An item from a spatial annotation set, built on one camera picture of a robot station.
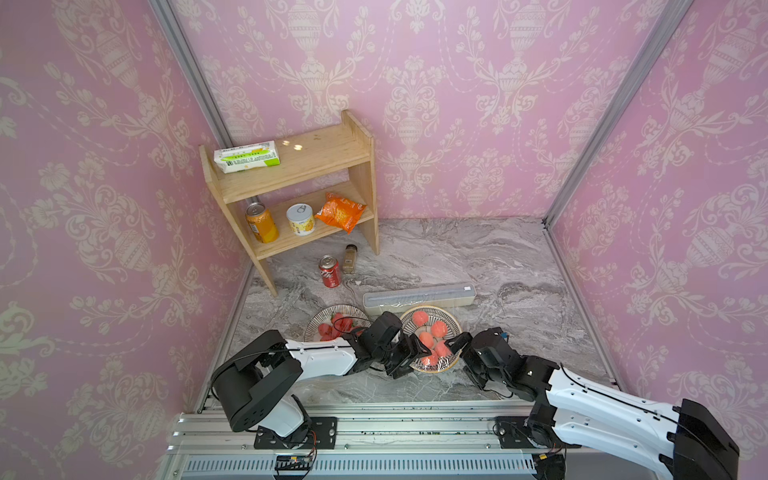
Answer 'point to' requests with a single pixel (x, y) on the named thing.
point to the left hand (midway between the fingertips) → (428, 362)
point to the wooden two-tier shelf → (324, 186)
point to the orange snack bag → (340, 212)
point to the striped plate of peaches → (432, 324)
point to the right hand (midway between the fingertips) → (450, 354)
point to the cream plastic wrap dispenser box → (400, 300)
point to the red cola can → (329, 268)
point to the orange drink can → (261, 221)
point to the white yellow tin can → (301, 219)
